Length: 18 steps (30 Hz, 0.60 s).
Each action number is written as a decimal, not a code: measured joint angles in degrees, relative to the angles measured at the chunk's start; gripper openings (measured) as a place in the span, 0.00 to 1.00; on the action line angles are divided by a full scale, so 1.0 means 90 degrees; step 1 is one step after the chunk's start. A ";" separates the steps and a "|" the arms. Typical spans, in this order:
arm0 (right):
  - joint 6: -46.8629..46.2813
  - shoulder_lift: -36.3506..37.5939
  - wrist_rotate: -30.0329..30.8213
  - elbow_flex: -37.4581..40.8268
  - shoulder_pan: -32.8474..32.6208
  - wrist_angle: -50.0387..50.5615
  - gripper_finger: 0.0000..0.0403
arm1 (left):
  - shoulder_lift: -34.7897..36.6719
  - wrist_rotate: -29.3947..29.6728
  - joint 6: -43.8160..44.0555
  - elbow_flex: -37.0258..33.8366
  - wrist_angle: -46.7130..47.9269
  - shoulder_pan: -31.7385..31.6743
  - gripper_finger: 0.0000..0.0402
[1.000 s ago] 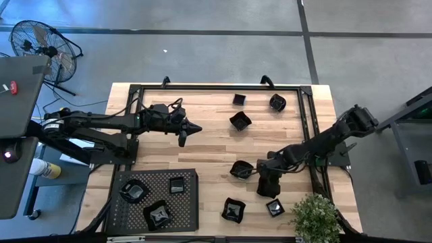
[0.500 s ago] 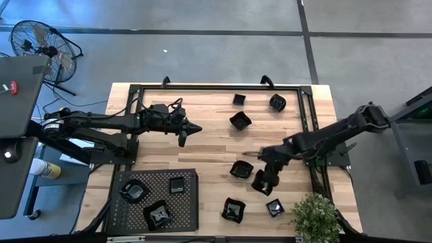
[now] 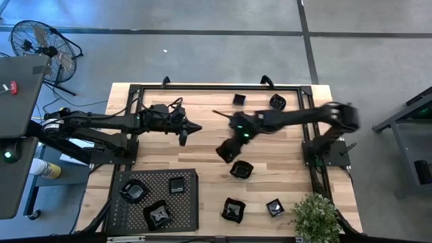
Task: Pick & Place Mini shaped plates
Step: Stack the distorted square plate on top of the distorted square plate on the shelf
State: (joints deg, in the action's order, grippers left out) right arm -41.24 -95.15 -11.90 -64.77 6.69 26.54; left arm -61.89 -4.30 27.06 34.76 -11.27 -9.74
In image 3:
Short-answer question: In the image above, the white yellow spray can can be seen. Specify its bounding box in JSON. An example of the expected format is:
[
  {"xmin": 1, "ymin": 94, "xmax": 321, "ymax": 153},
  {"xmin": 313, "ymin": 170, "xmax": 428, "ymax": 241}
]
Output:
[{"xmin": 28, "ymin": 157, "xmax": 63, "ymax": 180}]

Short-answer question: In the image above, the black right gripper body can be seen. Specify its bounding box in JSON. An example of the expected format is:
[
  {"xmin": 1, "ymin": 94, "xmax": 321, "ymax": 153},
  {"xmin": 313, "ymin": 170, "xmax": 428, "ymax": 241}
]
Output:
[{"xmin": 226, "ymin": 136, "xmax": 244, "ymax": 155}]

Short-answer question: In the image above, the gray equipment cart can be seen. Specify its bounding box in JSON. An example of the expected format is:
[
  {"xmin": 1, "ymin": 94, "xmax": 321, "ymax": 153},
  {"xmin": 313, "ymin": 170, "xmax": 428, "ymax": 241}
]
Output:
[{"xmin": 0, "ymin": 55, "xmax": 94, "ymax": 222}]

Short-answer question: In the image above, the thin brown cable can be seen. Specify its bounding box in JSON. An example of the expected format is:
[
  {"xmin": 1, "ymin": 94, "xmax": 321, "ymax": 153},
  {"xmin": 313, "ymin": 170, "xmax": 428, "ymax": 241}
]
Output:
[{"xmin": 211, "ymin": 109, "xmax": 234, "ymax": 119}]

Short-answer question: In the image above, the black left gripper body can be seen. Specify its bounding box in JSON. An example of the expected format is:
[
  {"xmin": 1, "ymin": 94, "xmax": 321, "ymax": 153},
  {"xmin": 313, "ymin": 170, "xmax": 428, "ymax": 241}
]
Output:
[{"xmin": 167, "ymin": 116, "xmax": 190, "ymax": 146}]

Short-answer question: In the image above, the black perforated metal shelf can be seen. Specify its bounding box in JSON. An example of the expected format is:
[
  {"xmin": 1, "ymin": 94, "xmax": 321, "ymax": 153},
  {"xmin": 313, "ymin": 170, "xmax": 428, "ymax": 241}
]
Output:
[{"xmin": 107, "ymin": 168, "xmax": 200, "ymax": 234}]

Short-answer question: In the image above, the black cup tray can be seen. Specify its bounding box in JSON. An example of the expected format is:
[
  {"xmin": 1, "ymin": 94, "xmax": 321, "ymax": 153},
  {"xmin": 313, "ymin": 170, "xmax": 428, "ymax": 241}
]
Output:
[{"xmin": 119, "ymin": 178, "xmax": 150, "ymax": 205}]

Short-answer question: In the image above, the black cup table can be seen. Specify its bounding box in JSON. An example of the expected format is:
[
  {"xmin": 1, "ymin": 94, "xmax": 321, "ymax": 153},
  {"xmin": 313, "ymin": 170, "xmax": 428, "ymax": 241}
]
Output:
[{"xmin": 229, "ymin": 160, "xmax": 254, "ymax": 180}]

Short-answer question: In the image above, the black floor fan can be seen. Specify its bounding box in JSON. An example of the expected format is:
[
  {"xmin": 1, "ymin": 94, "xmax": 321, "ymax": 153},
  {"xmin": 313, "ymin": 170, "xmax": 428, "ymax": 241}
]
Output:
[{"xmin": 9, "ymin": 19, "xmax": 84, "ymax": 97}]

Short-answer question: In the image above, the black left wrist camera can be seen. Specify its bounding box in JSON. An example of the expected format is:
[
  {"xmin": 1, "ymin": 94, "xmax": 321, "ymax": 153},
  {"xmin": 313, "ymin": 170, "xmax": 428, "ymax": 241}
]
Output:
[{"xmin": 169, "ymin": 106, "xmax": 187, "ymax": 124}]

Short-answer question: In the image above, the black table frame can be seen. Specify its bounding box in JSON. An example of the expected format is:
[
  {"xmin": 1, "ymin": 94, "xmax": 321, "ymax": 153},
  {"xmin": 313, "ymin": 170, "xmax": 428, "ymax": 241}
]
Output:
[{"xmin": 80, "ymin": 74, "xmax": 364, "ymax": 237}]

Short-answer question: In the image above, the small green potted plant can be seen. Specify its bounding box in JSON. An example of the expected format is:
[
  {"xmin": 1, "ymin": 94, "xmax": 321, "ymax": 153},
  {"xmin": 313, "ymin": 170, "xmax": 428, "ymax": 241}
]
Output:
[{"xmin": 290, "ymin": 193, "xmax": 344, "ymax": 243}]

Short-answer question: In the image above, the black knob green light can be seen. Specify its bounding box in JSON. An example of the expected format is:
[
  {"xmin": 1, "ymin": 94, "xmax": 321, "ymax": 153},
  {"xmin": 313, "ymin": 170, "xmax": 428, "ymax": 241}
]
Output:
[{"xmin": 1, "ymin": 143, "xmax": 22, "ymax": 165}]

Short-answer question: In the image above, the dark gray side table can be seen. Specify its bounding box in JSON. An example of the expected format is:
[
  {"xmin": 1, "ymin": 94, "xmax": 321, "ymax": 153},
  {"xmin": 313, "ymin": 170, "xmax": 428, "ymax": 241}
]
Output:
[{"xmin": 372, "ymin": 86, "xmax": 432, "ymax": 200}]

